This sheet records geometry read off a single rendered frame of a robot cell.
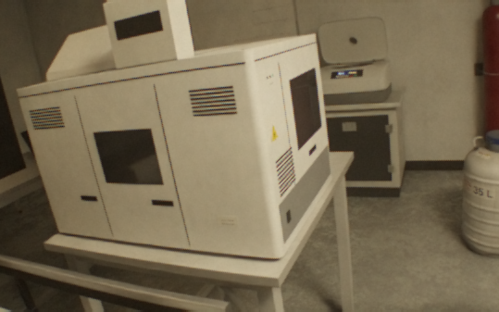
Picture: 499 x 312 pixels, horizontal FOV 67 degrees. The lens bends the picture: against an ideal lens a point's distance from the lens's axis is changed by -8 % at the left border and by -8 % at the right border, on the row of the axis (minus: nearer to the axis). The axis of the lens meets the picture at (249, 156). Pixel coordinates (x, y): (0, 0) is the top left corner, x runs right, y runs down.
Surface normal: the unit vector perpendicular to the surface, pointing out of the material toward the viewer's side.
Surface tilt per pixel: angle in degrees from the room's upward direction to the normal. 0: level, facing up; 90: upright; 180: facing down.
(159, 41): 90
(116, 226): 90
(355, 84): 90
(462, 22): 90
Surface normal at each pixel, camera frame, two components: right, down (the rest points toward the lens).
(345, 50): -0.36, 0.56
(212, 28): -0.41, 0.33
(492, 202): -0.65, 0.32
